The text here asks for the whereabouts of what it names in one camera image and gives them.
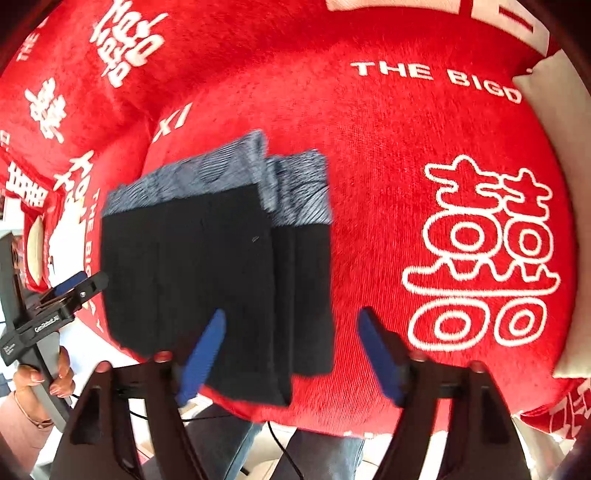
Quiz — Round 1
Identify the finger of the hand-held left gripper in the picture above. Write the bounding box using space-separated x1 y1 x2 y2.
58 271 110 318
39 271 89 309

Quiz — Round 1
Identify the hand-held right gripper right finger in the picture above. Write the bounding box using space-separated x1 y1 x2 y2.
358 306 532 480

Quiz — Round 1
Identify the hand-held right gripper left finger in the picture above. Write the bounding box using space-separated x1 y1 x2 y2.
48 308 227 480

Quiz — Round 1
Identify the black pants grey patterned waistband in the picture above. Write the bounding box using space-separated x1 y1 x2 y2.
99 130 336 407

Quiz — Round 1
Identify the person's left forearm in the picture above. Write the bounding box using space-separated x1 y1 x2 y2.
0 385 65 476

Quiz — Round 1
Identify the person's left hand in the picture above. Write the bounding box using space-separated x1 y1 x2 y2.
13 346 76 403

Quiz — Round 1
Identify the cream cloth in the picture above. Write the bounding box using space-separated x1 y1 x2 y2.
45 205 88 283

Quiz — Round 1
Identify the beige pillow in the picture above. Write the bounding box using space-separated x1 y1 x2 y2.
25 224 48 284

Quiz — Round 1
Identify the person's left leg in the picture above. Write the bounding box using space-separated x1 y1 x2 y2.
184 405 265 480

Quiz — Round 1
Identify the person's leg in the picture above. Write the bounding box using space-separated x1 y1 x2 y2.
284 427 366 480
184 405 265 480

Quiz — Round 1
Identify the red printed pillow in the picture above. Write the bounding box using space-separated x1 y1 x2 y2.
0 157 52 215

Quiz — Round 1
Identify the person's right leg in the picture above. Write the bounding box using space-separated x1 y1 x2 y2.
284 427 366 480

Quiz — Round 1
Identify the red printed blanket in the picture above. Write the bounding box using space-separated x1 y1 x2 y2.
0 0 591 444

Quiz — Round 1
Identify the cream pillow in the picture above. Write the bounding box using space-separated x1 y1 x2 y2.
512 50 591 382

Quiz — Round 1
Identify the thin bracelet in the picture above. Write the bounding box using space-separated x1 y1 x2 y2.
13 390 54 429

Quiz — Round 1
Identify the black cable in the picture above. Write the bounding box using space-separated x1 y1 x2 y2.
266 421 306 480

